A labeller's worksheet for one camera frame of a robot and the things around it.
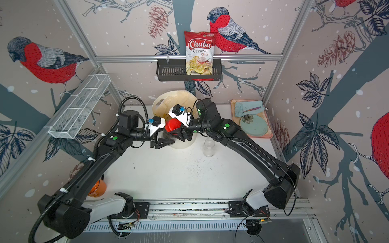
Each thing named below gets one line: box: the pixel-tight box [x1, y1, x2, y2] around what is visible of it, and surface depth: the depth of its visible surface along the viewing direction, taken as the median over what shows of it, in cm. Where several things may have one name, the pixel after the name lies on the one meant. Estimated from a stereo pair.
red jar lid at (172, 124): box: [165, 117, 182, 133], surface depth 60 cm
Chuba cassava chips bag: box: [184, 30, 216, 75], surface depth 87 cm
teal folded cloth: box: [234, 100, 266, 118], surface depth 120 cm
